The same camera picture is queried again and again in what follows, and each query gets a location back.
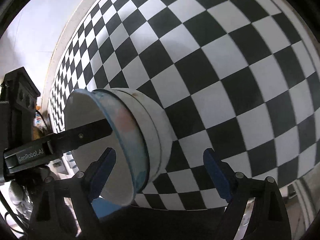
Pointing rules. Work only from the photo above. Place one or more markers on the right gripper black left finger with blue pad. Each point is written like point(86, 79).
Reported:
point(64, 204)

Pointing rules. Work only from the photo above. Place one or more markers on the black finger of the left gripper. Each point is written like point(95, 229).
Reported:
point(72, 139)

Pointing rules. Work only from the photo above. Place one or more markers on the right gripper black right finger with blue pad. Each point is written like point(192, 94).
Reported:
point(269, 219)

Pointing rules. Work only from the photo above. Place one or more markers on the white bowl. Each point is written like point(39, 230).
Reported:
point(141, 138)

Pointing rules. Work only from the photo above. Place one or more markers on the blue cabinet panel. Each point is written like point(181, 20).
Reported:
point(103, 207)

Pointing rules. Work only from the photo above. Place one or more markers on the black white checkered mat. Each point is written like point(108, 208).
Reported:
point(239, 76)

